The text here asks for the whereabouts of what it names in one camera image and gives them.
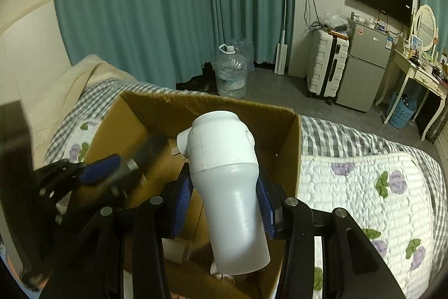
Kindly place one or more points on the white floral quilt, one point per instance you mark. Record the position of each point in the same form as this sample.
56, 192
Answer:
350, 187

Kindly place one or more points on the blue waste basket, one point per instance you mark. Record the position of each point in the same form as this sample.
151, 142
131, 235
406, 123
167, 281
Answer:
402, 111

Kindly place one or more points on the white bed headboard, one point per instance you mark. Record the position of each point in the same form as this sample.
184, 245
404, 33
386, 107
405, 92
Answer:
31, 50

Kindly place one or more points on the white flat mop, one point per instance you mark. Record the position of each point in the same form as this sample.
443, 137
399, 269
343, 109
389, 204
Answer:
281, 53

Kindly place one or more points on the clear water jug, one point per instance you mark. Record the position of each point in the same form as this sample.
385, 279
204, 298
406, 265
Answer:
230, 74

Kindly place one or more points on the white suitcase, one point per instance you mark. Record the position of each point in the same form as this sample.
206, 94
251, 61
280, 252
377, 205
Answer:
323, 67

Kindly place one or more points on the silver fridge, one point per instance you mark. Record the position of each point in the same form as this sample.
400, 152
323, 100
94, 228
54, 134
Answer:
364, 71

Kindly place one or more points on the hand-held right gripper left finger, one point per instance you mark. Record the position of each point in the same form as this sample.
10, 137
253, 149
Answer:
182, 206

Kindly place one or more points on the wide teal curtain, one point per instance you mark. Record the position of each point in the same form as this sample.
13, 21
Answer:
129, 4

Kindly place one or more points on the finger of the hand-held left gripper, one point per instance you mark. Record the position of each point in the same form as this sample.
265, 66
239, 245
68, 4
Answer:
101, 167
91, 201

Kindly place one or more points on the small picture frame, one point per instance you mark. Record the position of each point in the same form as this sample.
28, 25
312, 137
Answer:
416, 44

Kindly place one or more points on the beige blanket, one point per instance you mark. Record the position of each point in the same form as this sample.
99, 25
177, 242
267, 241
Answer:
66, 99

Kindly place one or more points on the brown cardboard box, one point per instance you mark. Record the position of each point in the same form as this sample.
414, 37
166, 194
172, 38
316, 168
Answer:
140, 124

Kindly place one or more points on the dark cloth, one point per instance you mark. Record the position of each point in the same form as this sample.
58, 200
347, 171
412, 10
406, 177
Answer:
196, 81

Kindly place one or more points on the clear plastic bag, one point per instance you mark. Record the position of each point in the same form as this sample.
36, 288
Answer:
245, 52

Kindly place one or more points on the dark bristle brush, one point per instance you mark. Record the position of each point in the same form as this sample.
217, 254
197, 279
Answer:
147, 155

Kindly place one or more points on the white oval mirror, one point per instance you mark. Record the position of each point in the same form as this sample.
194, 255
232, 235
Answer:
425, 27

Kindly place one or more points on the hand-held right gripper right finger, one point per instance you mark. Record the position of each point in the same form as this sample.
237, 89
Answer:
264, 211

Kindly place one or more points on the cream dressing table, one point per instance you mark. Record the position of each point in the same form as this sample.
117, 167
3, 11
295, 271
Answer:
407, 69

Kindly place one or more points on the crumpled plastic bag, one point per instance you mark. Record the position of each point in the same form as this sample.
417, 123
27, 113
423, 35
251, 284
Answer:
332, 22

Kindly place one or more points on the white plastic bottle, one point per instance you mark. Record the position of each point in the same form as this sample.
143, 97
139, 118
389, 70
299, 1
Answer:
224, 187

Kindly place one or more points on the white paper scraps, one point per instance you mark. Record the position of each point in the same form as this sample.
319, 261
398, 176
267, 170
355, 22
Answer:
225, 276

